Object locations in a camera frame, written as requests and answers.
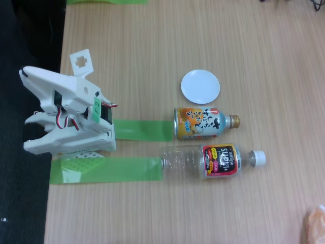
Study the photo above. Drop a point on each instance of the green paper label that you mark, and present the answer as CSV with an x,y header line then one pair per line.
x,y
97,109

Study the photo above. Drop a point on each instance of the clear plastic bottle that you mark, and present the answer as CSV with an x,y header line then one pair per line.
x,y
221,161

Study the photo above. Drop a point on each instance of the white round plate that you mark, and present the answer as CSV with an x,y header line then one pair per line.
x,y
200,86

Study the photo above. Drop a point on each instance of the green tape strip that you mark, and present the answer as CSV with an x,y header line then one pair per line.
x,y
127,169
142,130

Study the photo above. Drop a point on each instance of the orange aluminium bottle can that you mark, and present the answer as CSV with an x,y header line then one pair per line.
x,y
198,123

